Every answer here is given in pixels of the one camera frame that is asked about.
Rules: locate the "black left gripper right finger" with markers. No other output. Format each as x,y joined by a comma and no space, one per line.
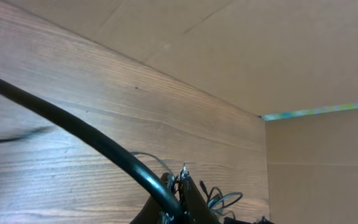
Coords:
195,209

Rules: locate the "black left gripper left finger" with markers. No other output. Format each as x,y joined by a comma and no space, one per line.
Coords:
150,213

